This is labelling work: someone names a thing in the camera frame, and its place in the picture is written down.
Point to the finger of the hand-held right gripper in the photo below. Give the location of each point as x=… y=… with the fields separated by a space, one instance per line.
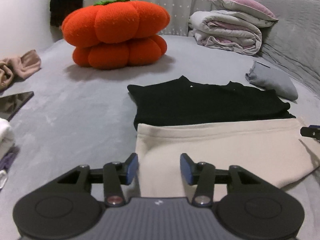
x=312 y=132

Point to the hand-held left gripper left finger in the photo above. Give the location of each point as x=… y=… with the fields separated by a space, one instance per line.
x=132 y=168

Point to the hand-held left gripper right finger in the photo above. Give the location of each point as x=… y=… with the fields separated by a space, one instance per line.
x=187 y=168

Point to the cream and black sweatshirt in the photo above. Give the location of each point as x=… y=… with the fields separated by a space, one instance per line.
x=212 y=140

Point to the folded white clothes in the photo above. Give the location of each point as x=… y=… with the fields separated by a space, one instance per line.
x=5 y=137

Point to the folded grey cloth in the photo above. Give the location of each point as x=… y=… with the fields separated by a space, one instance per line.
x=275 y=82

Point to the grey bed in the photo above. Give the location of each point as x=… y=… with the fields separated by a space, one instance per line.
x=75 y=120

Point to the grey quilted bed cover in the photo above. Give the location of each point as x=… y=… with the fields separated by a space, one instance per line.
x=297 y=30

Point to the purple printed cloth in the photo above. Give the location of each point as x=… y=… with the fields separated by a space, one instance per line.
x=7 y=162

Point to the folded grey pink quilt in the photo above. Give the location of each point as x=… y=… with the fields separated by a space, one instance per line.
x=225 y=32

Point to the black tablet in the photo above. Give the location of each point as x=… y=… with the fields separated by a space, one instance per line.
x=12 y=103

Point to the orange pumpkin plush pillow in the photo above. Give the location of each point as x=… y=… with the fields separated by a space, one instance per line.
x=115 y=27

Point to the pink grey pillow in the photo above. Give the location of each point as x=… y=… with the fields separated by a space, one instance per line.
x=242 y=5

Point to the crumpled beige cloth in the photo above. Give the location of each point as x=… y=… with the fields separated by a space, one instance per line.
x=22 y=65

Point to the black hanging garment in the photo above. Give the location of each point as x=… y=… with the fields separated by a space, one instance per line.
x=66 y=2

